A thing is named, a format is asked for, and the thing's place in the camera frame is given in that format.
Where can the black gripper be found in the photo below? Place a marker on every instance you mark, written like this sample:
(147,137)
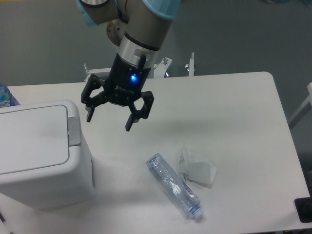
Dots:
(122,87)

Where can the white push-lid trash can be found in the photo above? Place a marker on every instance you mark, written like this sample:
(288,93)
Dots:
(45,161)

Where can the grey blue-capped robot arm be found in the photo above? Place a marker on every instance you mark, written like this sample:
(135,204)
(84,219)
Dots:
(146,23)

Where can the clear empty plastic bottle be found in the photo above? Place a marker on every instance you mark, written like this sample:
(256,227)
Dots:
(174,187)

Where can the blue labelled bottle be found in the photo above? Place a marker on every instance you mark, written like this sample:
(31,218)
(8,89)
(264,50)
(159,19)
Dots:
(6,97)

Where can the crumpled white paper wrapper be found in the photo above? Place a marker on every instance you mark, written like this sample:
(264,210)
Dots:
(195,168)

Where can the white furniture leg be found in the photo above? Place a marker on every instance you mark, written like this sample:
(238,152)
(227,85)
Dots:
(302,109)

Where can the black device at table edge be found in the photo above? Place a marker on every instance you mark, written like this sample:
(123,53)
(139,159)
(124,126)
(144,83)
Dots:
(304,209)

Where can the white pedestal base frame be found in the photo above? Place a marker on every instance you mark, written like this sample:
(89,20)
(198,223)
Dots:
(161,70)

